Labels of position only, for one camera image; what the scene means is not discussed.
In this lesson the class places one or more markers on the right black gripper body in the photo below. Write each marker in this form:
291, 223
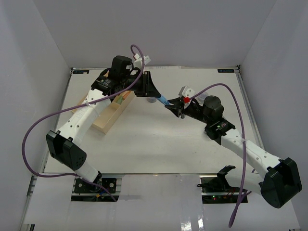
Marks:
193, 110

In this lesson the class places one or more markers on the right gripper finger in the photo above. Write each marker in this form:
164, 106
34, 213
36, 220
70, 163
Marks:
175, 101
174, 109

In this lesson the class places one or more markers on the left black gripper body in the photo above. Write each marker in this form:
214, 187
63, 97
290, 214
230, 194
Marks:
138, 87

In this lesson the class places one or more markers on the paperclip jar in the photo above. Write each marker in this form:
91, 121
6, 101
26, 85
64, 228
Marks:
200, 98
151, 100

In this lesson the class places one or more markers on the green correction tape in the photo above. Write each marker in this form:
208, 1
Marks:
120, 100

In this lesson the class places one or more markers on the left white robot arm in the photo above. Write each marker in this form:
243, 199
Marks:
124, 74

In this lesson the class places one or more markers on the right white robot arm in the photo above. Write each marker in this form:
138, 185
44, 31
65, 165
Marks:
276, 180

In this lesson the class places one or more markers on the beige compartment box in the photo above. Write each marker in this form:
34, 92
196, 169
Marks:
111, 113

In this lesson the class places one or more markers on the right black corner label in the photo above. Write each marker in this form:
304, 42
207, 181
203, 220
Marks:
226, 70

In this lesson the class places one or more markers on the black corner label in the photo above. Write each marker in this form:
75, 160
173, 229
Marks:
226, 70
82, 72

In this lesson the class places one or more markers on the left black corner label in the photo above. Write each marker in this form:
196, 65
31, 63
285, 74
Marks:
82, 72

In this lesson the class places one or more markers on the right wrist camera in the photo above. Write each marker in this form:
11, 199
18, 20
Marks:
186, 92

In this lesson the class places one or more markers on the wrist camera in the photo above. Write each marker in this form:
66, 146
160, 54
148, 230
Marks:
138, 61
186, 92

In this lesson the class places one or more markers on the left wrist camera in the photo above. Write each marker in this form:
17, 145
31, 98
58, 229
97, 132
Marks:
138, 61

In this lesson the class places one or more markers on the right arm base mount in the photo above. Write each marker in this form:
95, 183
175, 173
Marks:
216, 190

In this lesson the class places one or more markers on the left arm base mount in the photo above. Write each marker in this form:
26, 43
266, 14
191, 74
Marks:
106, 191

